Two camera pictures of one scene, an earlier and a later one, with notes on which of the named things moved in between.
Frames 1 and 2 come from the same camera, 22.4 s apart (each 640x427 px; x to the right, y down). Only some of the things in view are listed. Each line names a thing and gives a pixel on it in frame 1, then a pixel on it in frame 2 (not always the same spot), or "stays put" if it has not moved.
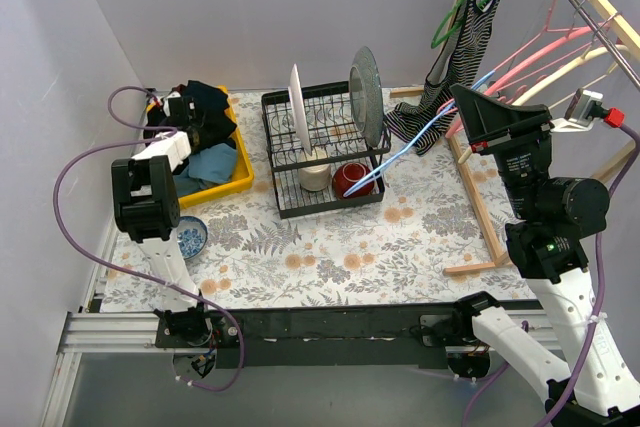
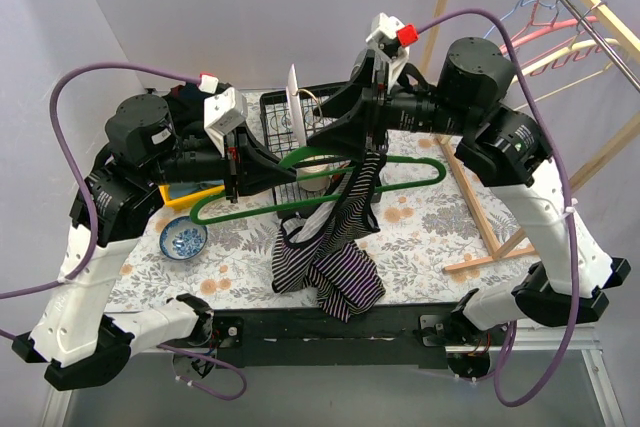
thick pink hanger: [547, 50] → [553, 24]
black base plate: [397, 337] stays put
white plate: [298, 107] stays put
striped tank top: [459, 60] → [320, 247]
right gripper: [513, 132] → [378, 110]
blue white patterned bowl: [192, 236] stays put
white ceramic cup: [317, 178] stays put
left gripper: [179, 110] → [231, 163]
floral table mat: [439, 237] stays put
